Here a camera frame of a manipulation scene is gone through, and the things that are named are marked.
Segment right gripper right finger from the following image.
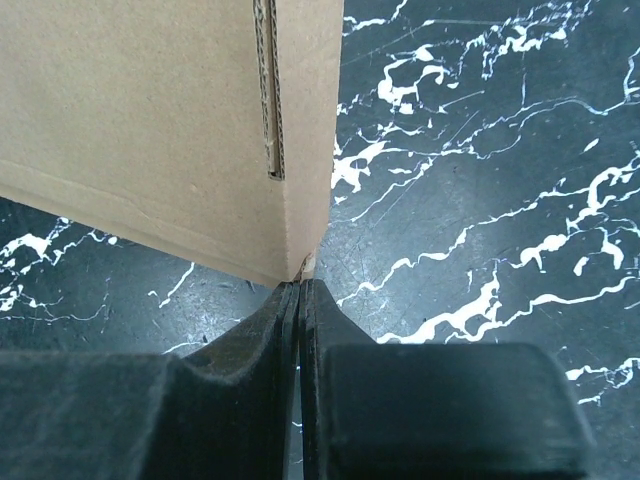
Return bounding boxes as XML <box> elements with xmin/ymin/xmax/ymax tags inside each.
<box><xmin>299</xmin><ymin>280</ymin><xmax>594</xmax><ymax>479</ymax></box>

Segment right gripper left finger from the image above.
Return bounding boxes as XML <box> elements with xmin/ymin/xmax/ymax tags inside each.
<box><xmin>1</xmin><ymin>284</ymin><xmax>299</xmax><ymax>479</ymax></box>

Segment brown cardboard box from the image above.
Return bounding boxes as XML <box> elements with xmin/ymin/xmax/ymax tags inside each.
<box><xmin>1</xmin><ymin>0</ymin><xmax>343</xmax><ymax>286</ymax></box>

